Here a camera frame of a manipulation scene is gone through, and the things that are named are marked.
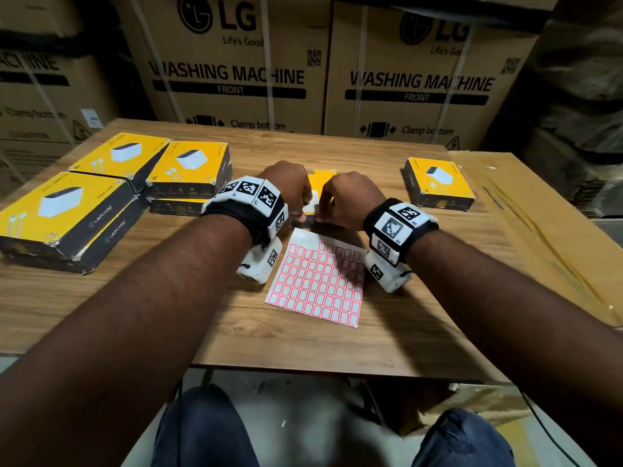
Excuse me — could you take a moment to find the person's right hand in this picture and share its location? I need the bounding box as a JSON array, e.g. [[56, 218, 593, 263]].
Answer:
[[315, 171, 388, 232]]

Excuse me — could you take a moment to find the person's left hand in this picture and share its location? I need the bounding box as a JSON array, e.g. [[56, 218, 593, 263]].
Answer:
[[258, 160, 313, 223]]

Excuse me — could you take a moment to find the sheet of red-bordered labels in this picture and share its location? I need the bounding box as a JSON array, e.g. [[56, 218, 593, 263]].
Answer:
[[265, 227, 369, 329]]

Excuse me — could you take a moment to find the group of yellow boxes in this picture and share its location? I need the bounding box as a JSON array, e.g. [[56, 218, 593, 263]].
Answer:
[[0, 132, 234, 276]]

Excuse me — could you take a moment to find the person's left forearm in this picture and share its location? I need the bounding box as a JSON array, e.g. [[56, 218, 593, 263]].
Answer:
[[0, 213, 254, 467]]

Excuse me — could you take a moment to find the person's right forearm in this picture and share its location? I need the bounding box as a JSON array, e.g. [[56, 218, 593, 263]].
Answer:
[[406, 228, 623, 467]]

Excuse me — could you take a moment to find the person's left leg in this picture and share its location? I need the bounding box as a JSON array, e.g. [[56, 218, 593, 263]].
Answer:
[[151, 383, 262, 467]]

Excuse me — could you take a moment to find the person's leg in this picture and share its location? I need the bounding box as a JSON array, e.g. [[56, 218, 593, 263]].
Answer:
[[151, 383, 262, 467], [411, 408, 517, 467]]

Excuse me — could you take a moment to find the person's right leg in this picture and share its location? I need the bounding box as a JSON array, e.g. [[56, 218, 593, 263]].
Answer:
[[411, 408, 517, 467]]

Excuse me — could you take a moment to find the black wristband with marker tags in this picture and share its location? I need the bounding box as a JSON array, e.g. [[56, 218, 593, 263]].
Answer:
[[201, 175, 289, 248], [362, 198, 440, 266]]

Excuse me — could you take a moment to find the stack of large printed cartons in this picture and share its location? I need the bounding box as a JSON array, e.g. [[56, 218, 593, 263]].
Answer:
[[0, 0, 561, 198]]

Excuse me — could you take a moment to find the flat brown cardboard sheet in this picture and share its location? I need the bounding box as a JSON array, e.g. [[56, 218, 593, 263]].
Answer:
[[450, 150, 623, 329]]

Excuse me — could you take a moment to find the black stretch wrap band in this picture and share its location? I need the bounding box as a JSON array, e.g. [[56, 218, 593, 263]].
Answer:
[[311, 0, 554, 34], [0, 31, 98, 58]]

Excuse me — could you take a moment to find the plastic wrapped cardboard stack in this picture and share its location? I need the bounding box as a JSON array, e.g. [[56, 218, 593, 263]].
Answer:
[[482, 0, 623, 219]]

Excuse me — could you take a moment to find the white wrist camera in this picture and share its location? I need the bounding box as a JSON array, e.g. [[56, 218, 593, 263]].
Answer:
[[363, 250, 415, 294], [236, 235, 283, 285]]

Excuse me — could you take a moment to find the black metal table frame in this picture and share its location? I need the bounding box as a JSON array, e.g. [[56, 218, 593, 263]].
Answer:
[[170, 366, 215, 402]]

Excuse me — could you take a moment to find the black camera cable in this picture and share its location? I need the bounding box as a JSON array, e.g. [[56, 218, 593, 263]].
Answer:
[[398, 270, 580, 467]]

